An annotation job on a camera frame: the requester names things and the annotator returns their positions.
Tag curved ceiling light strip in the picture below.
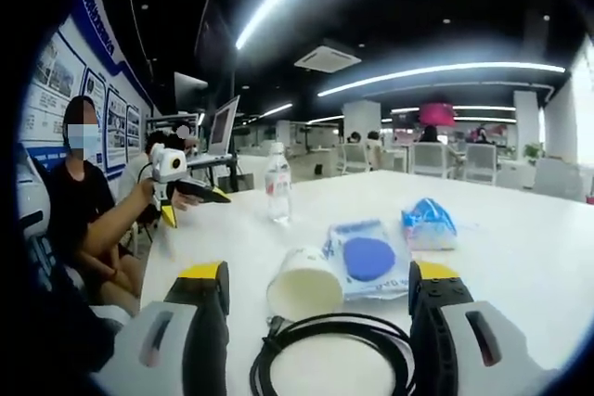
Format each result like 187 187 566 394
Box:
317 61 566 98

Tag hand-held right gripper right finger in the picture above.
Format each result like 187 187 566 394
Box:
407 260 553 396

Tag black tripod stand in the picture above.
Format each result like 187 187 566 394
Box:
185 152 243 194

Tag person's black shirt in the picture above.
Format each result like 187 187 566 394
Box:
45 161 117 286

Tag white swivel chair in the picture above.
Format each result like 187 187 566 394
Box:
16 143 52 239

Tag black cable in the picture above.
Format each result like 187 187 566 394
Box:
249 314 417 396

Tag pink hanging screen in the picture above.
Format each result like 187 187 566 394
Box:
420 101 456 126

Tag small window with blinds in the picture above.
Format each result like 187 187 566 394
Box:
570 33 594 165

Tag straight ceiling light strip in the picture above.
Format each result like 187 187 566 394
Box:
234 0 333 50

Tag green potted plant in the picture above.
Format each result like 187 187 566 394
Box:
523 141 547 166

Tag black monitor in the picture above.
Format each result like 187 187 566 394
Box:
174 71 209 113

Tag white paper cup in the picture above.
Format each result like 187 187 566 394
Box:
265 246 345 323

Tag open laptop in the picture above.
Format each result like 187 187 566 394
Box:
207 95 241 159

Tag blue tissue pack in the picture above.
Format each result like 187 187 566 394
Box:
401 197 458 252

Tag white table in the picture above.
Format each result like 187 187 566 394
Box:
138 169 594 396

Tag ceiling air conditioner cassette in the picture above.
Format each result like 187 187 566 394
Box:
294 41 362 73

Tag wet wipes pack blue lid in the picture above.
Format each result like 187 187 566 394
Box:
322 219 414 302

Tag person's left hand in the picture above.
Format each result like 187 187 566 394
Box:
131 176 201 213

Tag person in black shirt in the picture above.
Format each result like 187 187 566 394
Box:
20 0 154 179

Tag person's legs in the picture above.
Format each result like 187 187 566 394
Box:
76 247 143 316

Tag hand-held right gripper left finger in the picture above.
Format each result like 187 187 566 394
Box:
99 260 232 396

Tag row of white office chairs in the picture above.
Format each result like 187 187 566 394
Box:
341 141 581 198

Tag clear plastic water bottle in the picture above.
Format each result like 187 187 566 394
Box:
264 141 293 224

